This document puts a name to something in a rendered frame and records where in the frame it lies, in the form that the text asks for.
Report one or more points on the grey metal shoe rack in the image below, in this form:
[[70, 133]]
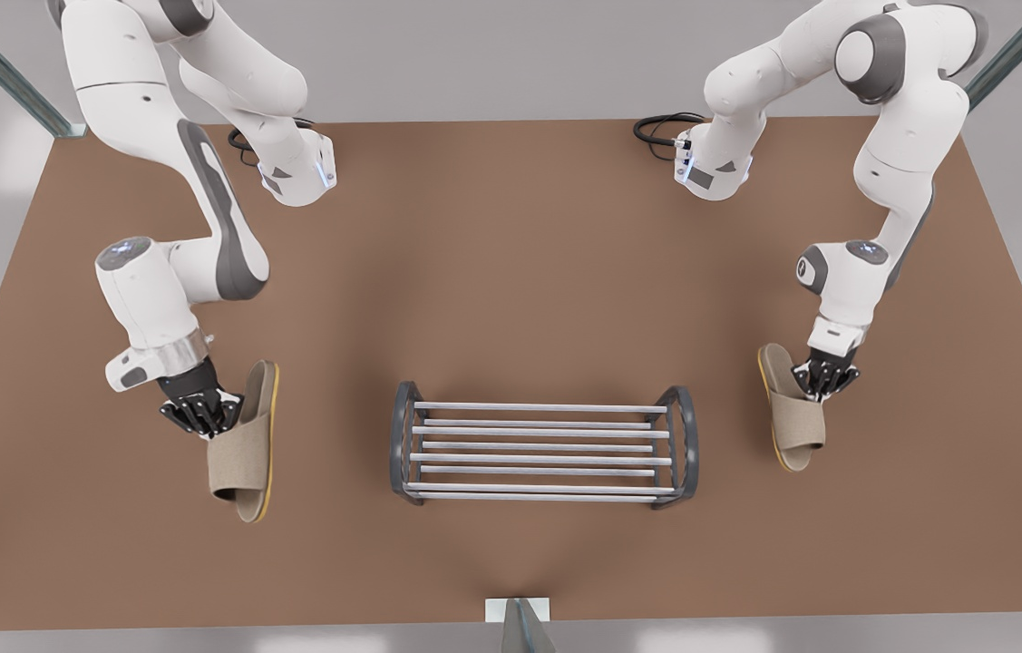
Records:
[[542, 451]]

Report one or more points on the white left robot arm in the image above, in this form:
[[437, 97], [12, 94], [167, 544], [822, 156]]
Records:
[[900, 136]]

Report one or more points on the beige slipper yellow sole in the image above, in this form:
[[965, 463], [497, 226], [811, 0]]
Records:
[[792, 426], [243, 453]]

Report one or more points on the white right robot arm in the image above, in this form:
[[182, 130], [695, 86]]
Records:
[[148, 290]]

